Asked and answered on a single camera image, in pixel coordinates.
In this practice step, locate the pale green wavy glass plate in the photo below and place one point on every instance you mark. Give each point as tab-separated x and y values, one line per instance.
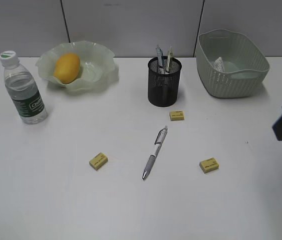
98	69

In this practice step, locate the yellow mango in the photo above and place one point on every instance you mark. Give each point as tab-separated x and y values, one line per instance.
67	68

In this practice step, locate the clear plastic water bottle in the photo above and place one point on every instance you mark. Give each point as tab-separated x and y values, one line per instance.
22	89

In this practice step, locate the yellow eraser left front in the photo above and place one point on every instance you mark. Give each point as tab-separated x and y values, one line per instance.
98	161

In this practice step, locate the pale green woven basket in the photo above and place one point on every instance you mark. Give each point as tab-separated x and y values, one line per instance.
245	65

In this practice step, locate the purple grey ballpoint pen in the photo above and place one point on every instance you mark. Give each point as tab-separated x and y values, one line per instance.
157	146

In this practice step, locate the blue grey ballpoint pen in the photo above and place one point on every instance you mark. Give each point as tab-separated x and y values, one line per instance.
160	60

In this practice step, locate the white waste paper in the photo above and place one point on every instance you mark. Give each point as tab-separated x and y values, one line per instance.
219	65

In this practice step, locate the yellow eraser right front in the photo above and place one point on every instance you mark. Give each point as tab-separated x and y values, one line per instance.
209	165

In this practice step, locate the black mesh pen holder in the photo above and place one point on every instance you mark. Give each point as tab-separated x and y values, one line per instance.
163	88

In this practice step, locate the beige ballpoint pen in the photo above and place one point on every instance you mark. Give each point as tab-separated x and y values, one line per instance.
168	62

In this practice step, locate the yellow eraser near holder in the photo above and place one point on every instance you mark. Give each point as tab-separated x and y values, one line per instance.
176	116

